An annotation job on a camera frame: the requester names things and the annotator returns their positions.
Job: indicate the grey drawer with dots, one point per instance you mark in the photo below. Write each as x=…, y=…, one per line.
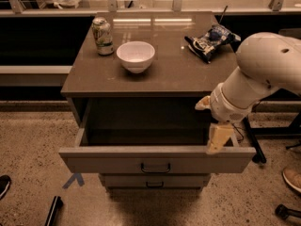
x=154, y=180
x=149, y=136

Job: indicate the grey bottom drawer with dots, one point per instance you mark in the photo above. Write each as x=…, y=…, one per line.
x=154, y=180

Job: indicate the white bowl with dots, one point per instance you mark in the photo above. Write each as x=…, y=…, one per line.
x=136, y=56

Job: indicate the tan shoe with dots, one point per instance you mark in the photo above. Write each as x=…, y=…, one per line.
x=293, y=178

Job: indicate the black shoe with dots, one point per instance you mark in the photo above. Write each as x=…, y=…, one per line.
x=4, y=185

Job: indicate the blue chip bag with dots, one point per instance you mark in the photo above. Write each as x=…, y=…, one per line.
x=205, y=46

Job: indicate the black chair caster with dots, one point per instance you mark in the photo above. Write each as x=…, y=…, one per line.
x=284, y=212

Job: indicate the black stand leg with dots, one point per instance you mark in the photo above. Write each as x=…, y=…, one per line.
x=56, y=205

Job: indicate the grey drawer cabinet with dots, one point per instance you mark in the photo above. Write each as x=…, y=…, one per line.
x=174, y=73

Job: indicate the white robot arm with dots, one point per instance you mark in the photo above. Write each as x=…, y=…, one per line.
x=266, y=62

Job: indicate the blue tape cross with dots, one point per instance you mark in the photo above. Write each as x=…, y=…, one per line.
x=76, y=177

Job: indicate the grey top drawer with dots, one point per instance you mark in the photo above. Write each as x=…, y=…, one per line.
x=149, y=136

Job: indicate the black tripod leg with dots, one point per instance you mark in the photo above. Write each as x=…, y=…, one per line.
x=259, y=157

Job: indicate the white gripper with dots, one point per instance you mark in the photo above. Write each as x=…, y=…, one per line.
x=225, y=108

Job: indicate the green soda can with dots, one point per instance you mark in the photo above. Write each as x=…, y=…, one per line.
x=101, y=30

